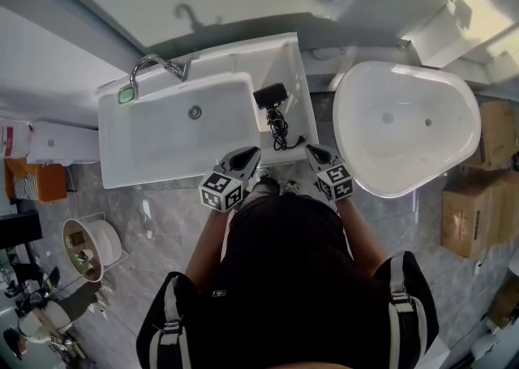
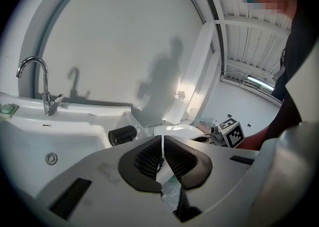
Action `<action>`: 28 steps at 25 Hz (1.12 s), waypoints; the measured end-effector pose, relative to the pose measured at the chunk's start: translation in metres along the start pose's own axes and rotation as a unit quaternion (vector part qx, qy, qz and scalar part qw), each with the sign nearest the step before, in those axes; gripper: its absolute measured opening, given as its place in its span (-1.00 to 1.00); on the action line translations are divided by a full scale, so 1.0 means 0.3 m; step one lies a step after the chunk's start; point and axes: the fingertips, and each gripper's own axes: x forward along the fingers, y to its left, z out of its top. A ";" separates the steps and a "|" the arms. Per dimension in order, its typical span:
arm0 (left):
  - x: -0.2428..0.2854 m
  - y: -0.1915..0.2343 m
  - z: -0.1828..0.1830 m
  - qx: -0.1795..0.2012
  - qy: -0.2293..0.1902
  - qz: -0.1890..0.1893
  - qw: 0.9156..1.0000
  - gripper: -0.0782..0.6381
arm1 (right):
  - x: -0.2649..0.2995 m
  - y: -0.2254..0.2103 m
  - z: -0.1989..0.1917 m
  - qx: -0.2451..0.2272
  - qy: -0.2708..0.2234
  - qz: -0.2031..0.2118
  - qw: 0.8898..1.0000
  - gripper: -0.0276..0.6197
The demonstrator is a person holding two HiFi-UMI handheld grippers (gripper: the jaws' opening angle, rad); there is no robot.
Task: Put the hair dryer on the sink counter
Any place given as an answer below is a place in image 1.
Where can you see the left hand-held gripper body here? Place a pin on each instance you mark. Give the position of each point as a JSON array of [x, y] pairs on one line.
[[221, 191]]

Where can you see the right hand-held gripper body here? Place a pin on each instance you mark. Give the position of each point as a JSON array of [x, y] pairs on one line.
[[334, 181]]

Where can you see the black hair dryer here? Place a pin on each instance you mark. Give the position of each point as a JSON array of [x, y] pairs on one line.
[[269, 94]]

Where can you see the white ceramic bathroom sink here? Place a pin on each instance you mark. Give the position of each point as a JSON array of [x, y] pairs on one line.
[[162, 144]]

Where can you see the person's right forearm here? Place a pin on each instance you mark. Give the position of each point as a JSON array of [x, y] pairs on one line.
[[363, 237]]

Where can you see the person's left forearm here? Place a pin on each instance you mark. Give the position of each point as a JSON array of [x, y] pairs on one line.
[[207, 250]]

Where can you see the person's left shoe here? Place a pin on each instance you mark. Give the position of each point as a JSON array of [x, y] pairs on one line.
[[262, 173]]

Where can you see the person's shoe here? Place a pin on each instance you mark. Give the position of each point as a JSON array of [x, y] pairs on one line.
[[292, 187], [262, 173]]

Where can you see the person's grey trouser leg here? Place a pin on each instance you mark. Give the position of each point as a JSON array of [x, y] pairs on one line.
[[263, 191]]

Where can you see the person's right shoe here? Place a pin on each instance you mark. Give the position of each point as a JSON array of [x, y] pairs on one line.
[[292, 187]]

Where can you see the white bathtub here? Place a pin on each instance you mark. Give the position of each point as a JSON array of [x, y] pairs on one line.
[[405, 148]]

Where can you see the person's black shirt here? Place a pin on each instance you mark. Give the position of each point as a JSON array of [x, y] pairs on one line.
[[292, 278]]

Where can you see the white round waste bin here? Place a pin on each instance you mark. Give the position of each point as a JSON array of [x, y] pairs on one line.
[[107, 243]]

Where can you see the chrome faucet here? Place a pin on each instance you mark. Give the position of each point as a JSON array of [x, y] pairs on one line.
[[152, 60]]

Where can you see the green soap dish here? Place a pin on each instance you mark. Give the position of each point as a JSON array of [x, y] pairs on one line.
[[126, 94]]

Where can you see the large cardboard box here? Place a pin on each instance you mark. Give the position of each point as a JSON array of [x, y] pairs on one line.
[[470, 217]]

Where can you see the small potted plant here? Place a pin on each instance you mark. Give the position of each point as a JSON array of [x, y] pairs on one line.
[[87, 260]]

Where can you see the small brown box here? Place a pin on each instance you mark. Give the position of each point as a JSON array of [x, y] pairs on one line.
[[75, 239]]

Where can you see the white toilet tank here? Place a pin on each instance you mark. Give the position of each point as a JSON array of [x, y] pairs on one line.
[[65, 143]]

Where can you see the small cardboard box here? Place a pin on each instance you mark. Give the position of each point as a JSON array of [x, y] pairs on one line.
[[494, 136]]

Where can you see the orange box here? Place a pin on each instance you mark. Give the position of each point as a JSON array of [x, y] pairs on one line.
[[52, 183]]

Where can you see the white carton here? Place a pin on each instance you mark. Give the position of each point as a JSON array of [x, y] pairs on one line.
[[454, 35]]

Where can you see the striped cloth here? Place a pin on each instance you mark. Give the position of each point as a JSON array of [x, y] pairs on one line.
[[26, 185]]

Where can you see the black furniture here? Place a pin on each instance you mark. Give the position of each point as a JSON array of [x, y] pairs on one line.
[[20, 231]]

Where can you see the brown cardboard box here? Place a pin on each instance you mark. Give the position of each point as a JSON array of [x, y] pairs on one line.
[[507, 302]]

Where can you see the white bag with red label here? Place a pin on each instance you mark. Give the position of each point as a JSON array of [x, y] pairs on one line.
[[14, 140]]

